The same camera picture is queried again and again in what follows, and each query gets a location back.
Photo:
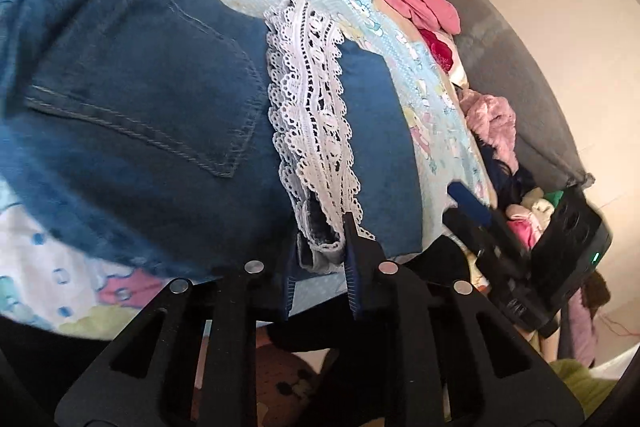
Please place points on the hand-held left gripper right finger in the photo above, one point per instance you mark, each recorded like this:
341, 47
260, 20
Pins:
352, 282

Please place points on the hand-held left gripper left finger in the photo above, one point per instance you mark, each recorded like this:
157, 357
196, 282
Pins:
287, 287

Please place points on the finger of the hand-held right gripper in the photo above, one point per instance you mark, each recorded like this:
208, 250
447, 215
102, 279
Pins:
470, 234
470, 202

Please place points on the blue denim pants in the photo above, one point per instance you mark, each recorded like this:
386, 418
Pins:
150, 117

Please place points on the dark blue cloth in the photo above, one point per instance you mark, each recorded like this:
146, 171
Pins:
510, 179

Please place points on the small pile of colourful clothes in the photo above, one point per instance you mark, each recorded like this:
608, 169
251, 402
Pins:
530, 214

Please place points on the purple cloth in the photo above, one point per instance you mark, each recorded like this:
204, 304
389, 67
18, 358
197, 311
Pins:
585, 327

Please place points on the pink fluffy cloth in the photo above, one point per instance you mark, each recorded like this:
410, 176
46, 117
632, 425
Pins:
492, 119

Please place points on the person's patterned pajamas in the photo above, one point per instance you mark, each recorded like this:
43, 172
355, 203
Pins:
290, 382

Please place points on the yellow-green cloth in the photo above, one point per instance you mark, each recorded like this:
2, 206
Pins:
580, 382

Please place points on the red cloth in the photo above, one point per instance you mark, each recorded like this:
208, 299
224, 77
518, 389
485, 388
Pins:
440, 49

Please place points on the grey padded headboard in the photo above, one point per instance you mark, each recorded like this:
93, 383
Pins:
500, 37

